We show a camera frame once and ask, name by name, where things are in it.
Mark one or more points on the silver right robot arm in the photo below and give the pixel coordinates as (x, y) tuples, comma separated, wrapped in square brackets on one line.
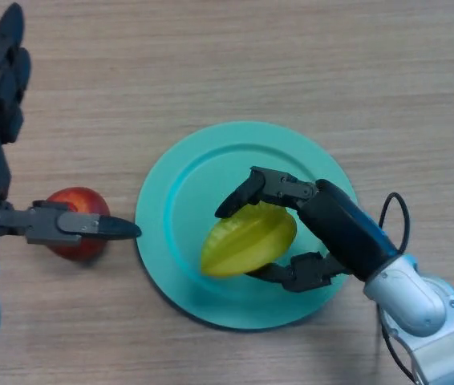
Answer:
[(423, 305)]

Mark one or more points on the yellow starfruit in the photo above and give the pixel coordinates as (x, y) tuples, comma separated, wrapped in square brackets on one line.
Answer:
[(247, 244)]

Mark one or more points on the red apple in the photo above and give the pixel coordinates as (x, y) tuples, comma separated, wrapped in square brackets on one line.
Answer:
[(74, 250)]

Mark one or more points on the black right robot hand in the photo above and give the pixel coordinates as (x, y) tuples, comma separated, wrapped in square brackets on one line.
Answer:
[(347, 228)]

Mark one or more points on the green round plate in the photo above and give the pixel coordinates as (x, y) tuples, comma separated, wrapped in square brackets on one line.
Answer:
[(219, 168)]

